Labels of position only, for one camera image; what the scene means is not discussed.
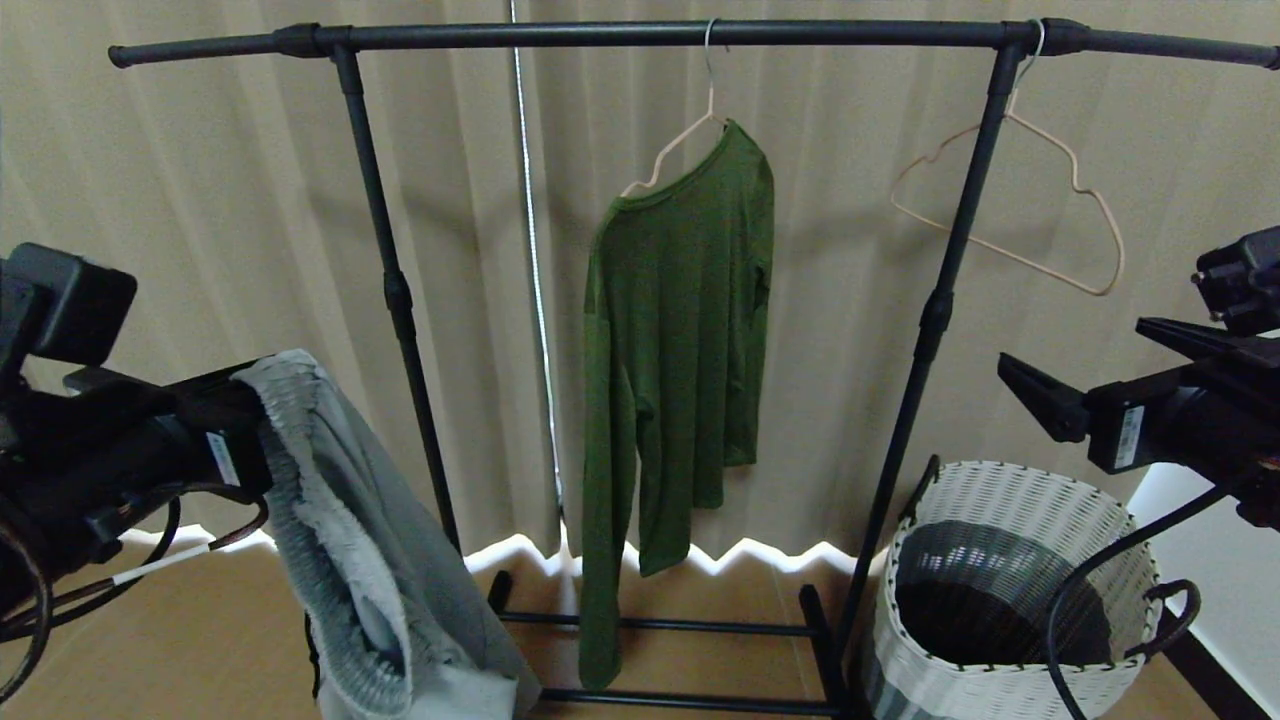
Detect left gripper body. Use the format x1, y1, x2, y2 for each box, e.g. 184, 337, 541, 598
0, 363, 274, 563

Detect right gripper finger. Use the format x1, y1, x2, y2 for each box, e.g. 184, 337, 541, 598
997, 352, 1091, 445
1135, 316, 1280, 371

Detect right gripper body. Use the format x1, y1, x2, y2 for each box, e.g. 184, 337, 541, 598
1085, 363, 1280, 477

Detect pale grey shorts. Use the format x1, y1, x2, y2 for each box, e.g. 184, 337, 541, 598
230, 347, 543, 720

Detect green long-sleeved shirt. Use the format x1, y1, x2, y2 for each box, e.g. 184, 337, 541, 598
577, 118, 777, 693

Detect pink clothes hanger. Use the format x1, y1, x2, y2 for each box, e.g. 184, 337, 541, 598
889, 20, 1127, 299
619, 18, 731, 199

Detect white laundry basket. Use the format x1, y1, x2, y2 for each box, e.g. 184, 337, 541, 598
863, 455, 1203, 720

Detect black clothes rack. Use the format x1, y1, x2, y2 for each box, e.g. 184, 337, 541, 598
107, 17, 1280, 718

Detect beige curtain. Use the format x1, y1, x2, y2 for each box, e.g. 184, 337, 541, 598
0, 0, 1280, 561

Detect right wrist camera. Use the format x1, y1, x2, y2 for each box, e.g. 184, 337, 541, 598
1190, 225, 1280, 337

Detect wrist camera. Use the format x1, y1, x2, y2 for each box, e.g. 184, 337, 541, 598
1190, 225, 1280, 337
0, 242, 139, 377

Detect black cable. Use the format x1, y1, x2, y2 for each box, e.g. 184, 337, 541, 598
1044, 465, 1263, 720
0, 497, 184, 643

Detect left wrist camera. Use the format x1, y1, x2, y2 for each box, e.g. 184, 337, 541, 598
0, 242, 139, 377

